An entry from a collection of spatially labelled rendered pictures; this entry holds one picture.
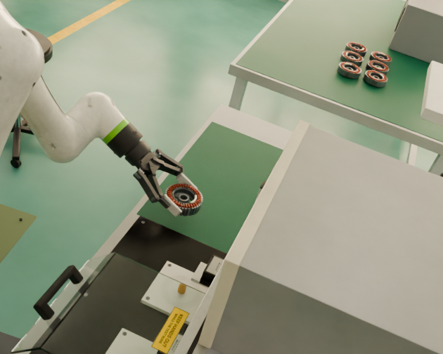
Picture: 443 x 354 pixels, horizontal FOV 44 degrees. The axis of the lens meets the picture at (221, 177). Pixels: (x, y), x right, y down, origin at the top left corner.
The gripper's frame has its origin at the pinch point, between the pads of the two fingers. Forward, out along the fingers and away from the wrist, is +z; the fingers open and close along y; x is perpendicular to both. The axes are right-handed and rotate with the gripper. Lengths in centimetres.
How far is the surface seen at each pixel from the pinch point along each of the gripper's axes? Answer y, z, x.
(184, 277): 23.2, 12.3, 1.7
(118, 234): 15.9, -5.9, -12.6
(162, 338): 62, 5, 29
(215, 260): 26.9, 11.5, 17.2
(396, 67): -168, 48, 22
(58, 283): 61, -14, 19
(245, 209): -14.7, 18.2, 2.1
